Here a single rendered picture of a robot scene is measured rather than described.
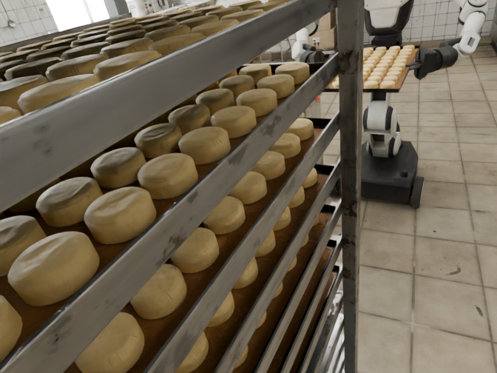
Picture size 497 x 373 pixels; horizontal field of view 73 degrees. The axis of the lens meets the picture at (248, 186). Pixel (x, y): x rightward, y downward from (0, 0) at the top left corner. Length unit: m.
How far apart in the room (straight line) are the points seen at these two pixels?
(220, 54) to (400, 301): 1.71
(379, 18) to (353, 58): 1.55
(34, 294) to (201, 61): 0.18
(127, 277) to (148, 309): 0.10
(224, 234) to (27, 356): 0.23
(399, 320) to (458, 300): 0.31
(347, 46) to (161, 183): 0.35
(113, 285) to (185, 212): 0.07
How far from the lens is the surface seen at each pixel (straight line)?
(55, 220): 0.31
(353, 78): 0.55
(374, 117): 2.15
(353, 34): 0.53
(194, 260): 0.33
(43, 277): 0.24
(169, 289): 0.31
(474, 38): 1.80
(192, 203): 0.25
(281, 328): 0.49
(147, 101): 0.21
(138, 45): 0.34
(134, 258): 0.22
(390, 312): 1.83
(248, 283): 0.44
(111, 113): 0.19
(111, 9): 0.77
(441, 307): 1.89
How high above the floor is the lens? 1.46
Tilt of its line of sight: 33 degrees down
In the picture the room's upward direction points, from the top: 11 degrees counter-clockwise
